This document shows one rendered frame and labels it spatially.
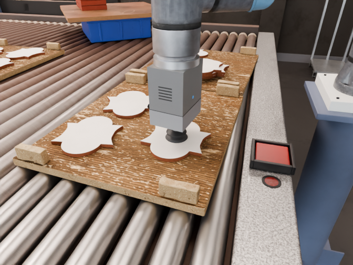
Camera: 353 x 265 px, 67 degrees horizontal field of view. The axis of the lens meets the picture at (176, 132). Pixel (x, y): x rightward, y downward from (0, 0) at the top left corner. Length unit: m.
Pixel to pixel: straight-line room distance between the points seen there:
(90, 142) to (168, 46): 0.23
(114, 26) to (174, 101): 0.99
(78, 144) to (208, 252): 0.30
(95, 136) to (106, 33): 0.90
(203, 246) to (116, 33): 1.17
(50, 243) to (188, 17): 0.35
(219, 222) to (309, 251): 0.96
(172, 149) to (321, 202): 0.76
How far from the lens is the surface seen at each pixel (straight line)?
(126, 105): 0.64
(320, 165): 1.05
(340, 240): 1.74
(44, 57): 1.15
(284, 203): 0.45
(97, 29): 1.37
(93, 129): 0.56
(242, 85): 0.79
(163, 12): 0.40
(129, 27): 1.40
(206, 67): 0.82
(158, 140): 0.50
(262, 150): 0.53
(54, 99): 0.81
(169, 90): 0.42
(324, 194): 1.10
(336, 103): 0.88
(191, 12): 0.40
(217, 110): 0.64
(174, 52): 0.41
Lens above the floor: 1.22
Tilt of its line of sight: 32 degrees down
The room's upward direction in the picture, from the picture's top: straight up
